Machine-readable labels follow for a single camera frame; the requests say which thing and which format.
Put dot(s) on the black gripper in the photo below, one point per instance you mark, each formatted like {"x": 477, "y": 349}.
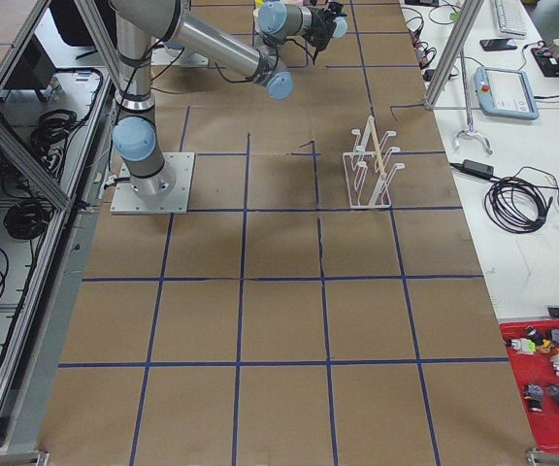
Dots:
{"x": 319, "y": 23}

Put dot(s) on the light blue plastic cup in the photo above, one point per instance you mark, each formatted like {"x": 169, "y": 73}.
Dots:
{"x": 340, "y": 27}

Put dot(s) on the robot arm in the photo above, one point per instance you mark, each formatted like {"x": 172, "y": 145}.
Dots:
{"x": 253, "y": 151}

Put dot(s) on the black smartphone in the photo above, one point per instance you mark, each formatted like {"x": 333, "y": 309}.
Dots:
{"x": 498, "y": 44}

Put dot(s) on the white keyboard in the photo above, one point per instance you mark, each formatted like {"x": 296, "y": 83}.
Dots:
{"x": 510, "y": 19}

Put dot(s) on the blue teach pendant tablet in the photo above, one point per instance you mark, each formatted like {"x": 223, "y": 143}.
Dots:
{"x": 505, "y": 93}

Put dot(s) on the black power adapter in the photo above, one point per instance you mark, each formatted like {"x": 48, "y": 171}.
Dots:
{"x": 477, "y": 169}

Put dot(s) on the red parts tray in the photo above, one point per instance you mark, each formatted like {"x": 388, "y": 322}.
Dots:
{"x": 533, "y": 350}

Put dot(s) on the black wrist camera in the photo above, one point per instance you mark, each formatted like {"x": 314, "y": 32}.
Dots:
{"x": 334, "y": 9}

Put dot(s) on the aluminium frame post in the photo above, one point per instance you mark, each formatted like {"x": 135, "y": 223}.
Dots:
{"x": 452, "y": 49}

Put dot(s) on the white wire cup rack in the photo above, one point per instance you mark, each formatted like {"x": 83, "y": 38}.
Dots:
{"x": 369, "y": 169}

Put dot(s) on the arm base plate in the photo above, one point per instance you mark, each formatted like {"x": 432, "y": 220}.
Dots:
{"x": 168, "y": 192}

